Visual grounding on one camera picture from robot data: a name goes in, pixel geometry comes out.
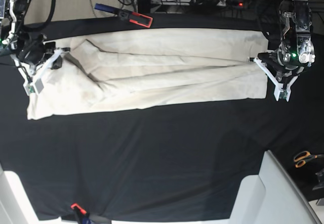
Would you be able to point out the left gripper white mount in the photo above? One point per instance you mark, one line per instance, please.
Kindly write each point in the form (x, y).
(281, 75)

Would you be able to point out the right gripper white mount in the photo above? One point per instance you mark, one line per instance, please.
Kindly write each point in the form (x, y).
(33, 56)

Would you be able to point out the white T-shirt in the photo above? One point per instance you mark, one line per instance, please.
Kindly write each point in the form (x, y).
(139, 69)

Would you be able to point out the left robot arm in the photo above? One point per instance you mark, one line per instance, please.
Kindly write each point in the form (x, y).
(295, 52)

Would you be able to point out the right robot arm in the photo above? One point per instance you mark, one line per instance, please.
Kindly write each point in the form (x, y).
(14, 11)

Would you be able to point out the white plastic bin right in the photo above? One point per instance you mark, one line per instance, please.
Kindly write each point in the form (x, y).
(271, 196)

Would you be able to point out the white plastic bin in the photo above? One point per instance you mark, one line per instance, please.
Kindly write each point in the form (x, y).
(15, 205)
(271, 196)

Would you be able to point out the white plastic bin left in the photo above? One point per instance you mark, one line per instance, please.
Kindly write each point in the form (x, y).
(15, 205)

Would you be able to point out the black table cloth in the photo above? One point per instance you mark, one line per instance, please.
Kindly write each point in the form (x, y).
(168, 163)

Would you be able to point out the red black clamp near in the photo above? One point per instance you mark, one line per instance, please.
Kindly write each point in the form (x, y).
(80, 215)

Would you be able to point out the orange handled scissors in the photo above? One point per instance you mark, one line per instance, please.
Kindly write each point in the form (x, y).
(304, 157)

